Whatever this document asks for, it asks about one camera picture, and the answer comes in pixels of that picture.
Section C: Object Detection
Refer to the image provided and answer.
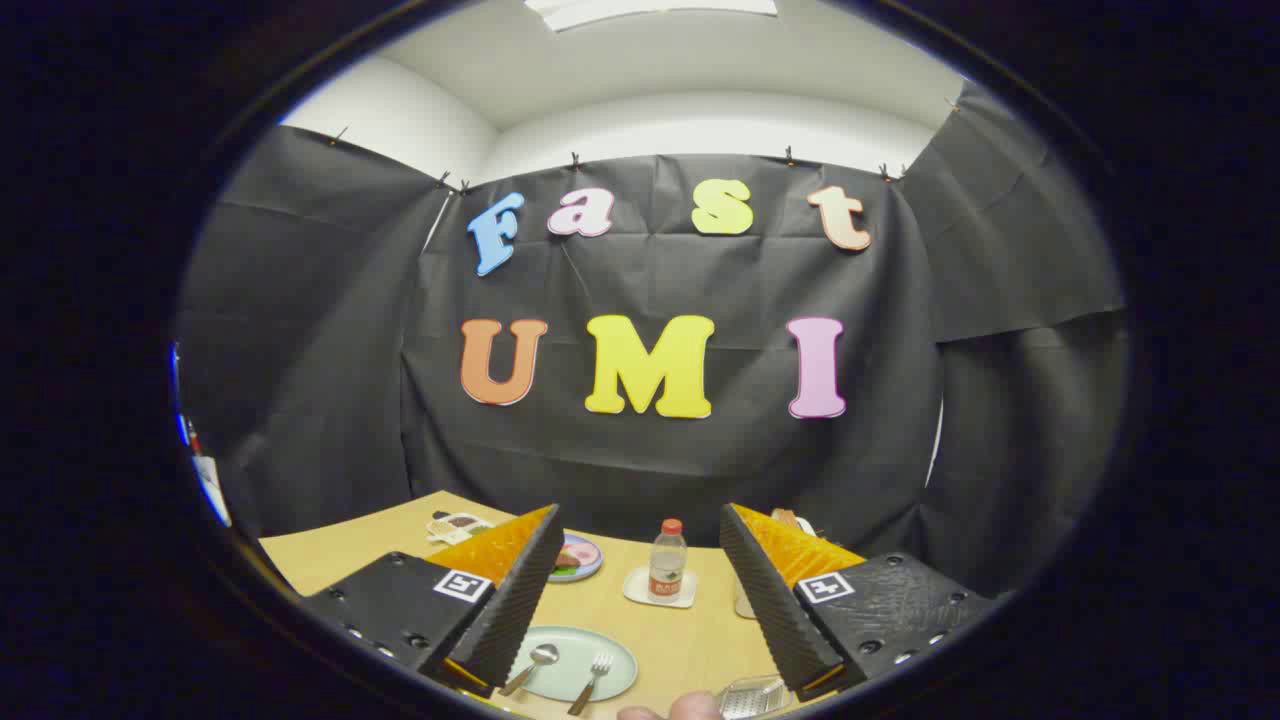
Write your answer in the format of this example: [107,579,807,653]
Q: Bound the blue food plate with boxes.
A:
[548,533,604,584]

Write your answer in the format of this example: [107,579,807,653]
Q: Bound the row of small cloth clips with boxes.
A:
[330,97,961,193]

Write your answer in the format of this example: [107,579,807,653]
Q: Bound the perforated metal basket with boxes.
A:
[717,675,796,720]

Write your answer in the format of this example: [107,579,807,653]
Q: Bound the white square coaster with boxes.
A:
[622,566,699,609]

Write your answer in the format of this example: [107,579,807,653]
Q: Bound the metal spoon wooden handle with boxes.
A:
[500,644,561,698]

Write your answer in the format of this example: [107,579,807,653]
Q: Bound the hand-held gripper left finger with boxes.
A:
[300,503,566,699]

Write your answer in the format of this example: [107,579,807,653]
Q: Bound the metal fork wooden handle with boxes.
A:
[568,653,614,717]

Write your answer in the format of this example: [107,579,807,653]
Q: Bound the mint green plate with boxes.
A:
[505,626,639,703]

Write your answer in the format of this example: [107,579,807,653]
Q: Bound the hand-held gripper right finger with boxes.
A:
[720,503,1001,701]

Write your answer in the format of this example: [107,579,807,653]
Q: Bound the white sauce dish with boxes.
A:
[427,511,494,546]

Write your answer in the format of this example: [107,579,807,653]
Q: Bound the clear water bottle red cap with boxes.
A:
[648,518,689,603]

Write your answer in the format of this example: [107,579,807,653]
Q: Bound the ceiling light panel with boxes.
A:
[525,0,779,31]

